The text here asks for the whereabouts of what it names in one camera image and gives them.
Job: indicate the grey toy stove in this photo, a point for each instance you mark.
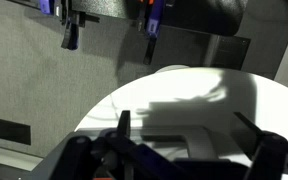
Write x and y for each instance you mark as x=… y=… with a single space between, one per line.
x=200 y=143

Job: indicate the black stand base plate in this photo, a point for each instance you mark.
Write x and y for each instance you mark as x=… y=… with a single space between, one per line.
x=232 y=51

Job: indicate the blue black clamp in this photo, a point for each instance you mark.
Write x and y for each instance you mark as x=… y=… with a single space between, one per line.
x=154 y=23
x=71 y=33

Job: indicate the black table board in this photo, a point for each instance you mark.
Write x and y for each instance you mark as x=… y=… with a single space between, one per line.
x=200 y=16

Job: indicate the black floor outlet plate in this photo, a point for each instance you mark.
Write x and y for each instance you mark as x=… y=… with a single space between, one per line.
x=11 y=131

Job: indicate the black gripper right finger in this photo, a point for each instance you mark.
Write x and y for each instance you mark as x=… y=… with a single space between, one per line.
x=277 y=156

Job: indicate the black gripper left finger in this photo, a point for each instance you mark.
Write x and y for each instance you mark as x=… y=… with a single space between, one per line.
x=84 y=156

